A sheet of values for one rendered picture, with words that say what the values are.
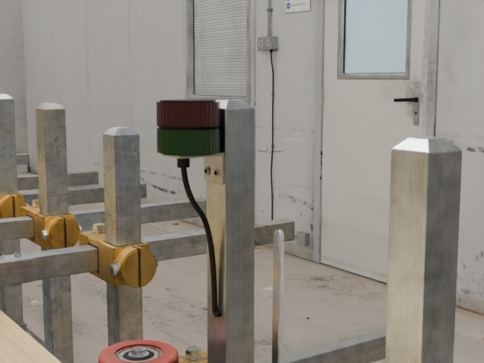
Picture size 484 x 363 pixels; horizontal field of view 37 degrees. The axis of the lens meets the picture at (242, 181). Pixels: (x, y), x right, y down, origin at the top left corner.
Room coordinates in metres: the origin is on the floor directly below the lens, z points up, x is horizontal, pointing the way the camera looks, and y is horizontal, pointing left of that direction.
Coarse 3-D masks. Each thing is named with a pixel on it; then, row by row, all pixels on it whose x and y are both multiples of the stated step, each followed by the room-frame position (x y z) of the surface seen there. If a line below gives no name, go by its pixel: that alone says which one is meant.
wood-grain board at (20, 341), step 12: (0, 312) 0.86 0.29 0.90; (0, 324) 0.81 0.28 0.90; (12, 324) 0.81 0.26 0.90; (0, 336) 0.77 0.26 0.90; (12, 336) 0.77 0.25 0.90; (24, 336) 0.77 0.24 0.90; (0, 348) 0.74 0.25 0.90; (12, 348) 0.74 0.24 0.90; (24, 348) 0.74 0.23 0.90; (36, 348) 0.74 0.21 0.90; (0, 360) 0.70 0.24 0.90; (12, 360) 0.70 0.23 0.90; (24, 360) 0.70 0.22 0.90; (36, 360) 0.70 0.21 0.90; (48, 360) 0.70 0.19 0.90
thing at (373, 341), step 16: (352, 336) 0.88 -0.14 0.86; (368, 336) 0.88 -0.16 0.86; (384, 336) 0.88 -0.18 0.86; (288, 352) 0.83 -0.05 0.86; (304, 352) 0.83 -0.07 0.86; (320, 352) 0.83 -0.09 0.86; (336, 352) 0.84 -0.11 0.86; (352, 352) 0.85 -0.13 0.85; (368, 352) 0.87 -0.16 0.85; (384, 352) 0.88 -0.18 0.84
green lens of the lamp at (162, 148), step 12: (168, 132) 0.67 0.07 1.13; (180, 132) 0.67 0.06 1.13; (192, 132) 0.67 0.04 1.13; (204, 132) 0.67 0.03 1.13; (216, 132) 0.68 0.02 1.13; (168, 144) 0.67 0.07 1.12; (180, 144) 0.67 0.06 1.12; (192, 144) 0.67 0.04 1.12; (204, 144) 0.67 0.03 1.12; (216, 144) 0.68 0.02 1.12
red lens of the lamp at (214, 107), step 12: (156, 108) 0.69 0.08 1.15; (168, 108) 0.67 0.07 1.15; (180, 108) 0.67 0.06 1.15; (192, 108) 0.67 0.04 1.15; (204, 108) 0.67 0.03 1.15; (216, 108) 0.68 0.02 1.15; (156, 120) 0.69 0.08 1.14; (168, 120) 0.67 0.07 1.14; (180, 120) 0.67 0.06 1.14; (192, 120) 0.67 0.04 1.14; (204, 120) 0.67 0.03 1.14; (216, 120) 0.68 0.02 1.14
